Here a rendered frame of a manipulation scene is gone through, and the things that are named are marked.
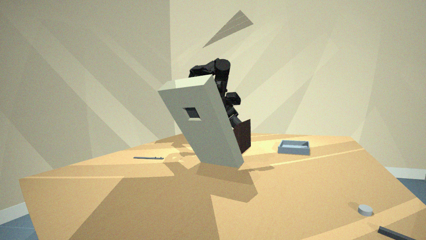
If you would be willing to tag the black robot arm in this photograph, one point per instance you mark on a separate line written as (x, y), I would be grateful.
(220, 68)

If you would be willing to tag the grey short cylinder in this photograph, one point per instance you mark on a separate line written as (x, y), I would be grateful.
(365, 210)

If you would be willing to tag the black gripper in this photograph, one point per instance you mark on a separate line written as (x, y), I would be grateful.
(230, 99)

